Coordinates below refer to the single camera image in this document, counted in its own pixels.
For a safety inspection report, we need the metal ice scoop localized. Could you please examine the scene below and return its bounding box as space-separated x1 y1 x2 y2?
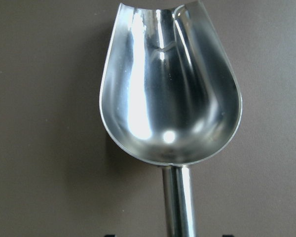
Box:
99 0 242 237

